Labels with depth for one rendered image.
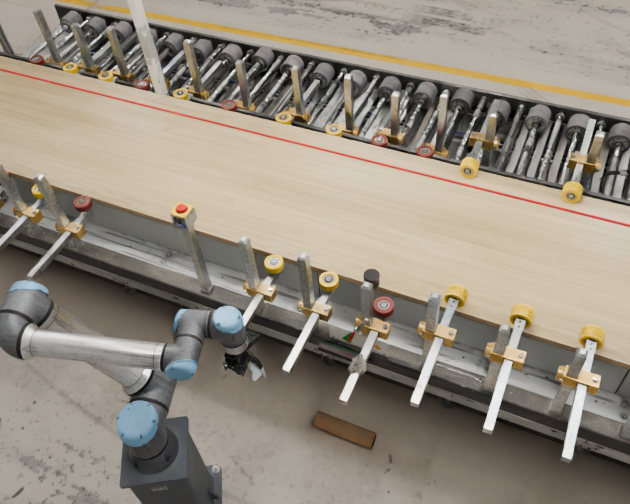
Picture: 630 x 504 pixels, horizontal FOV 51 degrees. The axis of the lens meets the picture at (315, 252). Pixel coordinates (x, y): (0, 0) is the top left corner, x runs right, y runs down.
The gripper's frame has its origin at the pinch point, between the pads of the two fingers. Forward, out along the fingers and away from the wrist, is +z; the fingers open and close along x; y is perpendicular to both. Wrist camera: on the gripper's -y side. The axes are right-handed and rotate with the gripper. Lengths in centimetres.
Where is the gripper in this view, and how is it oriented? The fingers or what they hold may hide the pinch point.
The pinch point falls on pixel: (247, 369)
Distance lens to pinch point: 241.4
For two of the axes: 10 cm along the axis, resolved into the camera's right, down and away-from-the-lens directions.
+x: 9.1, 2.7, -3.0
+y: -4.0, 7.2, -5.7
